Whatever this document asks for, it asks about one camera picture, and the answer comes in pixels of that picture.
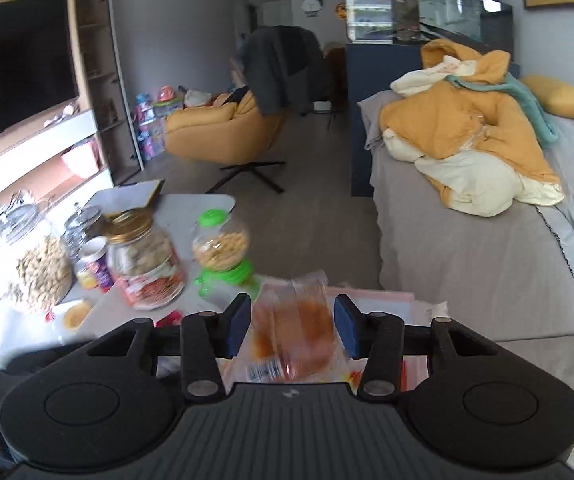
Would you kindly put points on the clear packet with orange snacks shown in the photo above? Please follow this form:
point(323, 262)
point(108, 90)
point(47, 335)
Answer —
point(292, 330)

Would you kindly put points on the orange and cream blanket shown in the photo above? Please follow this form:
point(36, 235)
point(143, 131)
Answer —
point(472, 125)

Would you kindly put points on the wooden television cabinet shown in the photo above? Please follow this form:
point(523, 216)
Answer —
point(97, 90)

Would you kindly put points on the teal cloth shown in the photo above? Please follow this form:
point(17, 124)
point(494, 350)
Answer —
point(532, 105)

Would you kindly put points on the glass-door display fridge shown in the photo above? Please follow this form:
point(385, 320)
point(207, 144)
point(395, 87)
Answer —
point(367, 12)

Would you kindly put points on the yellow pillow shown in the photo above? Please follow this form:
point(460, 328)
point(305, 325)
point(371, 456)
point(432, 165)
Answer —
point(559, 95)

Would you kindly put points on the glass fish tank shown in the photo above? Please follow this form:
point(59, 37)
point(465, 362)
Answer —
point(442, 10)

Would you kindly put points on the large glass jar of peanuts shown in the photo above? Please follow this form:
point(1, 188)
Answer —
point(42, 270)

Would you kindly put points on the yellow-edged board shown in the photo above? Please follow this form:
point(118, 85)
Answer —
point(132, 195)

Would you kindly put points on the purple bottle white cap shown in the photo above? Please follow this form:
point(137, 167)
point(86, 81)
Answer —
point(98, 265)

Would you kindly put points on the orange round wall decoration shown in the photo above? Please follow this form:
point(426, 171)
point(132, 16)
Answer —
point(342, 11)

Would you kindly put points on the black television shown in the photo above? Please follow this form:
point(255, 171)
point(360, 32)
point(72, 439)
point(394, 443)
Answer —
point(17, 70)

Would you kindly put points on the yellow armchair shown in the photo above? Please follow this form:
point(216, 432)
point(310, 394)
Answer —
point(217, 127)

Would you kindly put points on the red and green toy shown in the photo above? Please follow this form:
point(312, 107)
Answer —
point(169, 102)

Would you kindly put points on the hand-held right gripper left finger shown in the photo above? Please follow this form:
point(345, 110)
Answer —
point(239, 324)

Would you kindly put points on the dark jacket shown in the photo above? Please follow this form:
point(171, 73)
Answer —
point(287, 65)

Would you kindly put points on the white wall clock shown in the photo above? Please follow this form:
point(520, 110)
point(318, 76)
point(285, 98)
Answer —
point(311, 2)

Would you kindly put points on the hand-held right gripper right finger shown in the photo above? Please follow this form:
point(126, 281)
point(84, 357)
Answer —
point(347, 326)

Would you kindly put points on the grey sofa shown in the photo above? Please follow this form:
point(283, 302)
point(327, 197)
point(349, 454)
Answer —
point(467, 260)

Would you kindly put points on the small glass jar with lid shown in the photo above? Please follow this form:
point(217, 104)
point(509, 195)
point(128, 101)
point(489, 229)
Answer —
point(81, 227)

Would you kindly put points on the gold-lidded jar with red label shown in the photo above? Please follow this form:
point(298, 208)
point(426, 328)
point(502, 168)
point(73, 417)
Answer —
point(147, 265)

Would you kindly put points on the green snack dispenser jar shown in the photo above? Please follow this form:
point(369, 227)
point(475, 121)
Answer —
point(219, 250)

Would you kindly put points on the blue toy bottle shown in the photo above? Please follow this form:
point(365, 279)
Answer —
point(144, 130)

